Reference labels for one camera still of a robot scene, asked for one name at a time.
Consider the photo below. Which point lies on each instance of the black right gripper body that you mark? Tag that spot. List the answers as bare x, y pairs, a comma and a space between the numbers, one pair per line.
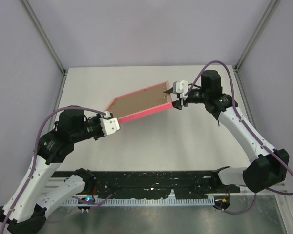
178, 104

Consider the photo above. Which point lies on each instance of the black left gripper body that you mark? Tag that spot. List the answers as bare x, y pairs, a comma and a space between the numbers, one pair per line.
94, 127

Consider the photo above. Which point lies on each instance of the brown frame backing board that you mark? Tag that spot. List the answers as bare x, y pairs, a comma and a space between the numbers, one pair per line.
141, 102

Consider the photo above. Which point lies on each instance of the pink picture frame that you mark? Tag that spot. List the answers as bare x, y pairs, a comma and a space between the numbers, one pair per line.
146, 113

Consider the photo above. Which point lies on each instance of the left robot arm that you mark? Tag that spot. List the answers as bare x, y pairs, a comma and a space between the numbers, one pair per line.
27, 210

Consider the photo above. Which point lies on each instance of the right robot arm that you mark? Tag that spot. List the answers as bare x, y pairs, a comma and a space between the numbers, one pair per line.
267, 164

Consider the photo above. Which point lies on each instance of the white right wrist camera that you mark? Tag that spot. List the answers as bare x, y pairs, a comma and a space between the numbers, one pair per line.
181, 88

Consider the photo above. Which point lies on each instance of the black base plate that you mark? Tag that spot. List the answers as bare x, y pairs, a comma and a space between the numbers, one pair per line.
158, 184

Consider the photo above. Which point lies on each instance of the slotted cable duct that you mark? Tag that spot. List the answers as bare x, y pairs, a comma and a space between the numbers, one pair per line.
170, 201

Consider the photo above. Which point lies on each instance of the left aluminium frame post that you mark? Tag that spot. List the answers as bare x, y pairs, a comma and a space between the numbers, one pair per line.
42, 34

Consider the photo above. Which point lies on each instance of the aluminium frame post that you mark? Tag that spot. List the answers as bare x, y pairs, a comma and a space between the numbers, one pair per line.
42, 34
261, 25

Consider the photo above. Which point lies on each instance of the right aluminium frame post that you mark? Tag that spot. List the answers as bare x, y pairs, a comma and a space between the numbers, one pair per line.
261, 25

